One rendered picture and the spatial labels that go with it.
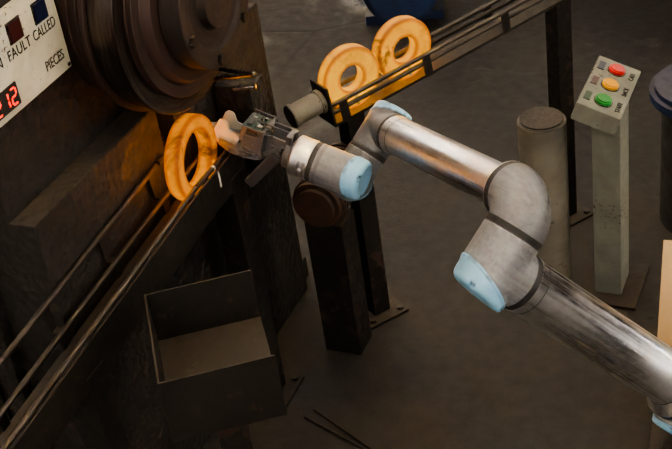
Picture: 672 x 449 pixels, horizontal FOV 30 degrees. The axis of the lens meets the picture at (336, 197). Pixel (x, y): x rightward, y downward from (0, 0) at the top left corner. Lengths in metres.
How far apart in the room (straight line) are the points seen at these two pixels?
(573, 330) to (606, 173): 0.81
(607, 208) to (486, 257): 0.95
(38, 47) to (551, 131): 1.30
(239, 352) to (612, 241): 1.23
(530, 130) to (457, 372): 0.63
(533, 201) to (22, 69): 0.96
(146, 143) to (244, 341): 0.51
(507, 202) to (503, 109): 1.91
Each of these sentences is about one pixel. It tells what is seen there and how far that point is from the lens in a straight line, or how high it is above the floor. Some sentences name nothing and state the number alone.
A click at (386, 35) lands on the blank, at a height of 0.78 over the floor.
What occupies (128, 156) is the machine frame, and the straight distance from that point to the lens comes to 2.60.
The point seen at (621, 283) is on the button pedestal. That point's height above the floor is 0.05.
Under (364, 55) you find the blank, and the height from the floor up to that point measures 0.75.
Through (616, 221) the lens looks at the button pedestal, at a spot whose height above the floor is 0.24.
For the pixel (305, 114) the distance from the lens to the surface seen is 2.93.
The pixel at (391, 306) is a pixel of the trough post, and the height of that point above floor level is 0.01.
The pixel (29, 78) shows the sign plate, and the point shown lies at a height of 1.10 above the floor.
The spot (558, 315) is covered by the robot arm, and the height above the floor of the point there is 0.58.
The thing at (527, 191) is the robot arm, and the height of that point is 0.81.
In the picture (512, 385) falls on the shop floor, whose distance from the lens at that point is 3.12.
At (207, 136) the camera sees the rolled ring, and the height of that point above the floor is 0.77.
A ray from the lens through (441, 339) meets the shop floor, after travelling 3.26.
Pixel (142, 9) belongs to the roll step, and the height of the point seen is 1.17.
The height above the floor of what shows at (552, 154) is 0.45.
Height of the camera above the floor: 2.09
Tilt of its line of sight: 33 degrees down
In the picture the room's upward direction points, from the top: 9 degrees counter-clockwise
